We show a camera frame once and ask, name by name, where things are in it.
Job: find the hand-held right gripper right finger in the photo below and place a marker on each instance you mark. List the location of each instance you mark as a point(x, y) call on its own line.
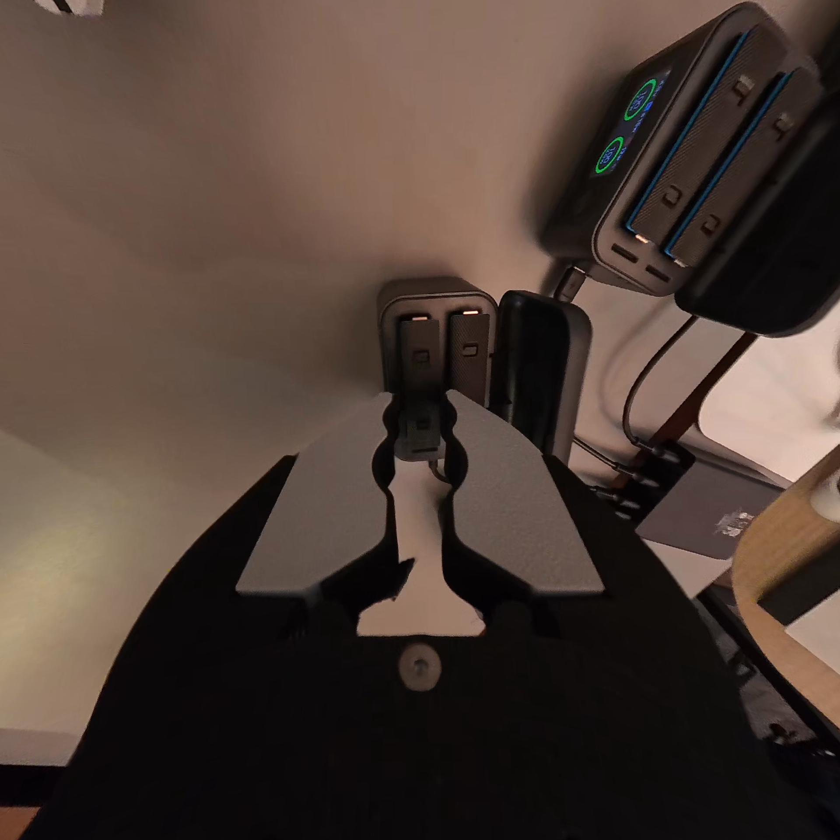
point(518, 518)

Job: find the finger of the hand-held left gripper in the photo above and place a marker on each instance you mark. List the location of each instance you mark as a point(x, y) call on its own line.
point(72, 5)

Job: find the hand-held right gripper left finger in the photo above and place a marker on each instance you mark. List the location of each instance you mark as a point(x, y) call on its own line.
point(321, 518)

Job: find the black battery charging case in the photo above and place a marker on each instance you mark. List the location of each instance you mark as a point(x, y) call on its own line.
point(544, 367)
point(754, 275)

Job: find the black multiport charger hub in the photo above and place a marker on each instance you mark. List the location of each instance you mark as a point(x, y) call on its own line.
point(709, 505)

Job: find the instruction sheet on wooden stand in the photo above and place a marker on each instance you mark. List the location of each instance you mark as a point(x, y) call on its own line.
point(761, 558)

